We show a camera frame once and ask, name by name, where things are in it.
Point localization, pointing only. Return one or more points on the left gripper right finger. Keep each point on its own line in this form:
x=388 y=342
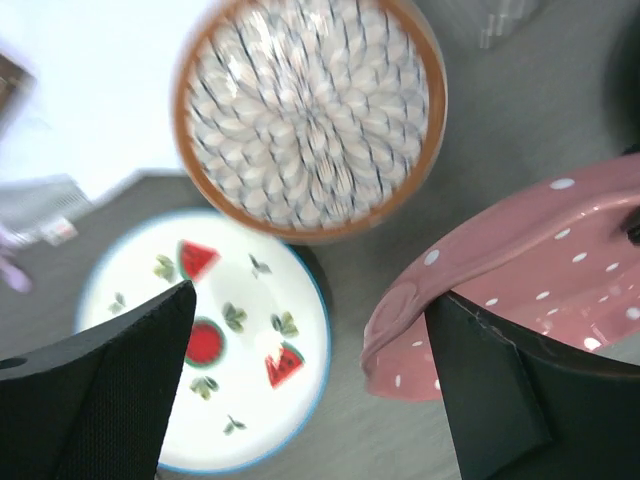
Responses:
x=521 y=405

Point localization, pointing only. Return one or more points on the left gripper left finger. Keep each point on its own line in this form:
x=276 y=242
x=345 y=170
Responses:
x=96 y=405

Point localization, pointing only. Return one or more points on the pink polka dot plate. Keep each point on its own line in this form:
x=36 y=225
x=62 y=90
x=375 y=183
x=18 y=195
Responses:
x=560 y=258

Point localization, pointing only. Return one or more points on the white watermelon pattern plate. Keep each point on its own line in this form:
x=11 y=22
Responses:
x=259 y=355

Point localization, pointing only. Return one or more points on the mesh zipper pouch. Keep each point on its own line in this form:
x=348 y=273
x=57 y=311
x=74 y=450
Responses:
x=35 y=210

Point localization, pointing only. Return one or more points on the white cloth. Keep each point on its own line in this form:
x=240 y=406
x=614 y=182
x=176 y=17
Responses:
x=99 y=108

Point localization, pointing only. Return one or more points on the dark brown book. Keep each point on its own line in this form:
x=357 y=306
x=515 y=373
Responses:
x=16 y=84

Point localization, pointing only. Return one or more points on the brown floral pattern plate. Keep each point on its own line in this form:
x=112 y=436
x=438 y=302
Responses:
x=310 y=120

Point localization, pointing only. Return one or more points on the metal wire dish rack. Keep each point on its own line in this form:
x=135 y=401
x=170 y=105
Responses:
x=495 y=20

